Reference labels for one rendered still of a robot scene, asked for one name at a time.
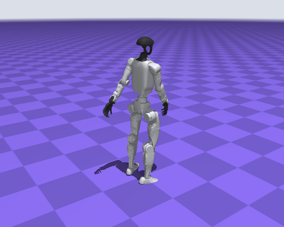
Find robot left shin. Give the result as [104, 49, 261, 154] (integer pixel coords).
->
[127, 134, 137, 168]

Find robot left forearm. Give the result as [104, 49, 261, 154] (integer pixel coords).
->
[112, 80, 124, 102]

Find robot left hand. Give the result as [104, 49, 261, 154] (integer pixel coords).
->
[103, 96, 115, 117]

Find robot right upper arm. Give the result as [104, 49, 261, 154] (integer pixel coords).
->
[148, 62, 162, 92]

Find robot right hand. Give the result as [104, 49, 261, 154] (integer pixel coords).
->
[161, 102, 168, 116]

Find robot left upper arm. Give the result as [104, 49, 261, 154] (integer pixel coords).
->
[120, 58, 134, 86]

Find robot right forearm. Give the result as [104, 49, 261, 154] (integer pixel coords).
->
[158, 84, 169, 104]

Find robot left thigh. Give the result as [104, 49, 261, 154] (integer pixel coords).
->
[128, 103, 142, 144]

